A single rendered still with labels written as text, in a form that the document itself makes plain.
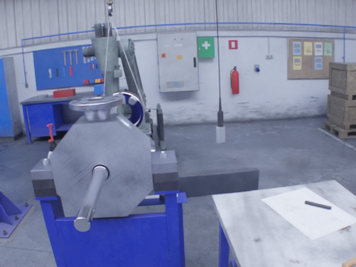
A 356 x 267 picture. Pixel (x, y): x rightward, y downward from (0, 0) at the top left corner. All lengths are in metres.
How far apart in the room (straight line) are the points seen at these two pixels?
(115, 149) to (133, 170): 0.13
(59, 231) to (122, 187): 0.46
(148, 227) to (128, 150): 0.43
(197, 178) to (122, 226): 0.58
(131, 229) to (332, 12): 6.95
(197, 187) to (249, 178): 0.33
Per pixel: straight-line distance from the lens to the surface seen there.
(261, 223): 1.44
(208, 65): 6.71
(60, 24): 7.04
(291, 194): 1.72
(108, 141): 1.44
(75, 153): 1.49
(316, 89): 7.58
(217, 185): 1.98
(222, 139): 2.44
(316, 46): 7.49
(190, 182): 1.94
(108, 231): 1.68
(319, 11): 7.63
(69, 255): 1.82
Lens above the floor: 1.63
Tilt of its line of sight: 15 degrees down
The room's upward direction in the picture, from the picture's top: 3 degrees counter-clockwise
